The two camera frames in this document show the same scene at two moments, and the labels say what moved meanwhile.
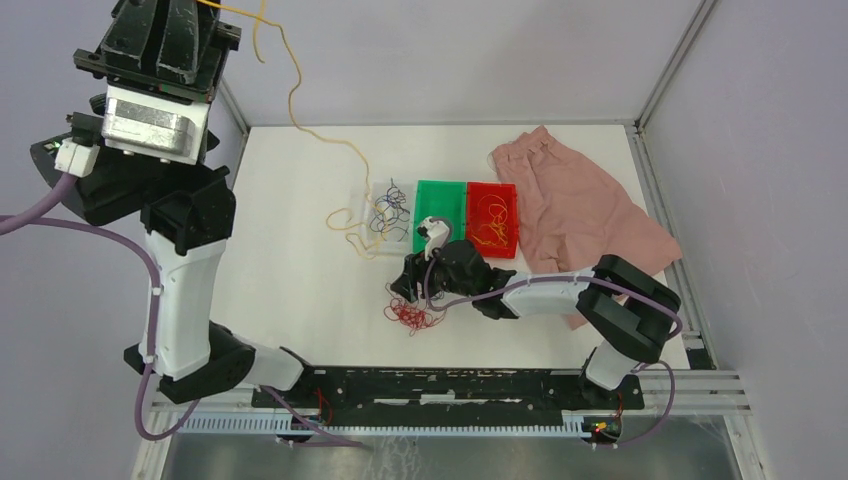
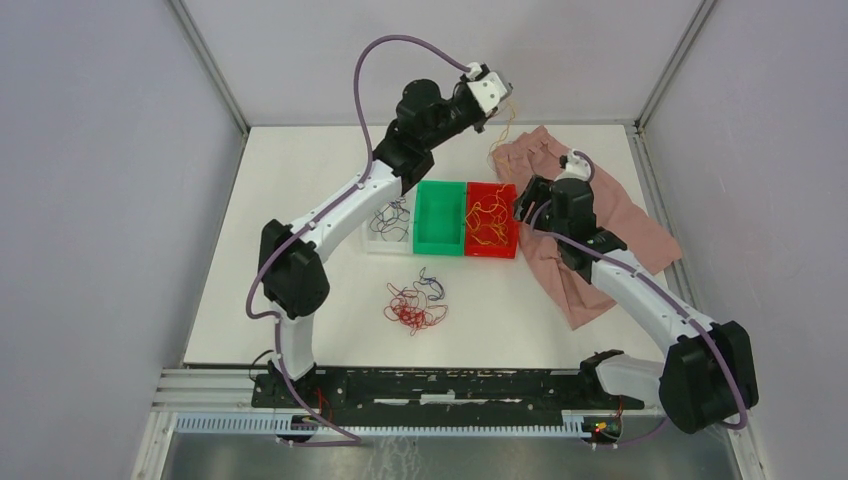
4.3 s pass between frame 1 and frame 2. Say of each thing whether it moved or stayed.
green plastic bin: stayed
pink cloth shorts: stayed
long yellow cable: moved
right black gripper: moved
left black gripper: moved
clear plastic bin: stayed
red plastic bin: stayed
